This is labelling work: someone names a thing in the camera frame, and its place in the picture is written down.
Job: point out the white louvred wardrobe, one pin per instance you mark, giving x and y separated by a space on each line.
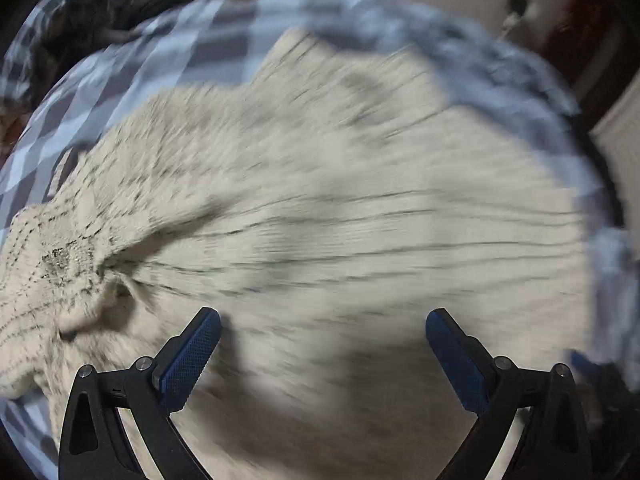
625 135

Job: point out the blue checked bed cover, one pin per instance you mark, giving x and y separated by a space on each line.
215 45

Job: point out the crumpled blue checked quilt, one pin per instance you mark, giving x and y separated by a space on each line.
65 15

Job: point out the dark red door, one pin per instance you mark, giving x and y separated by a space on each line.
585 35

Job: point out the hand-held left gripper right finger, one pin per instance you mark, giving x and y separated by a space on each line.
457 360

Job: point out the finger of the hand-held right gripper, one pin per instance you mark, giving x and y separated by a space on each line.
584 365

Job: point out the black cloth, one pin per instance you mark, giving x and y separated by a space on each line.
602 170

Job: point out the cream checked knit sweater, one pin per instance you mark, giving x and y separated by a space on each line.
325 210

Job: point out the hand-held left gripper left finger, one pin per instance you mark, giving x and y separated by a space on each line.
187 360

